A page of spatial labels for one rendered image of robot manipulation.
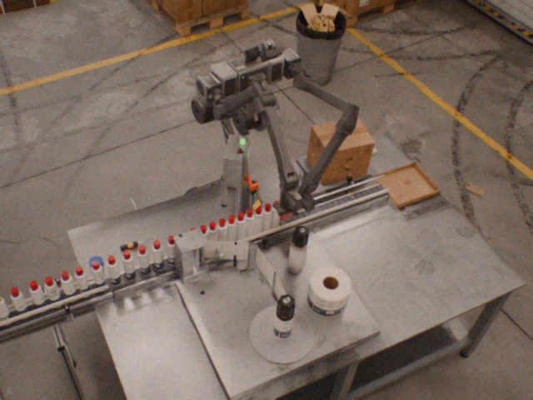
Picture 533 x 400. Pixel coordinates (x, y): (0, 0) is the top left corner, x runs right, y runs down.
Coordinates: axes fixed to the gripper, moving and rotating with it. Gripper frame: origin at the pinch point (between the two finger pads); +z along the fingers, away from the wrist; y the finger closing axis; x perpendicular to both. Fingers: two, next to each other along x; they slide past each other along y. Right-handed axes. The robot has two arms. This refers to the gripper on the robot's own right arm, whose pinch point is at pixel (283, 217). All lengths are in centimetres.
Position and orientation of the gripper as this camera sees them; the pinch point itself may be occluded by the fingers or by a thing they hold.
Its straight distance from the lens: 292.2
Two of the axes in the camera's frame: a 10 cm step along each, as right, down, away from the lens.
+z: -0.4, 6.9, 7.2
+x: -4.6, -6.5, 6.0
